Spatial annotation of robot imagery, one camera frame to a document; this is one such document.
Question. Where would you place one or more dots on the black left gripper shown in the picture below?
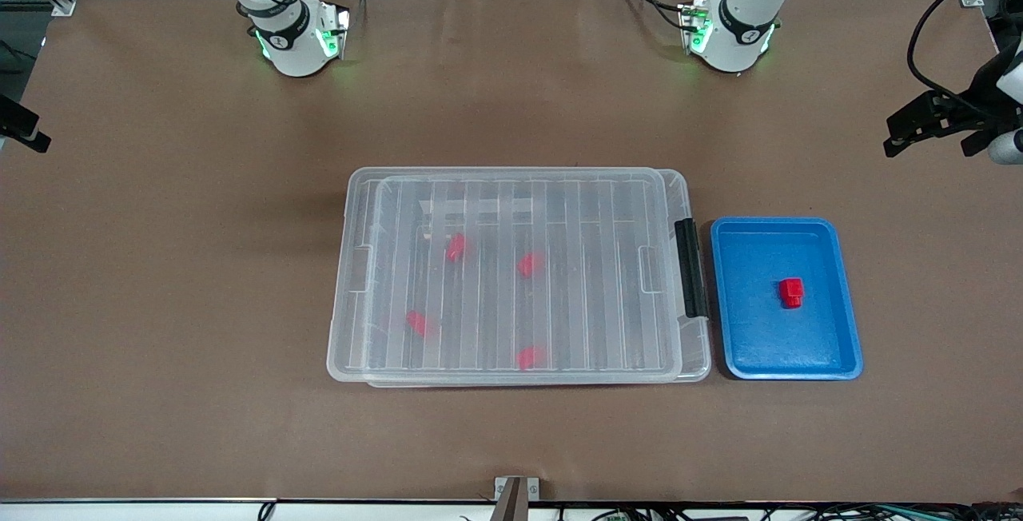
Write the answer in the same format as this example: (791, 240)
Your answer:
(964, 111)

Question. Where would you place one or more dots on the red plastic block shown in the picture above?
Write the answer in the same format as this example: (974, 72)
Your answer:
(527, 265)
(527, 358)
(455, 247)
(792, 292)
(416, 322)

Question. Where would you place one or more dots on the clear ribbed plastic lid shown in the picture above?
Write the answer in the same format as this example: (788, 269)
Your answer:
(479, 305)

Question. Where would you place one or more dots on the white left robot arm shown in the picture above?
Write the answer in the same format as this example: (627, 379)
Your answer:
(739, 41)

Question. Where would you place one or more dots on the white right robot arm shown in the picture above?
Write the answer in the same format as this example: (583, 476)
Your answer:
(292, 49)

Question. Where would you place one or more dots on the clear plastic storage box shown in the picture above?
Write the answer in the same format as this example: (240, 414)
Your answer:
(697, 353)

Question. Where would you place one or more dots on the brown table cover sheet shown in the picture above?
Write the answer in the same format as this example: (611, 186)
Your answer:
(160, 345)

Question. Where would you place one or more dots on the blue plastic tray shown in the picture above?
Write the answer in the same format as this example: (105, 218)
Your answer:
(759, 329)

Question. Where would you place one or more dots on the metal table bracket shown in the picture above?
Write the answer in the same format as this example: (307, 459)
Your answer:
(511, 497)

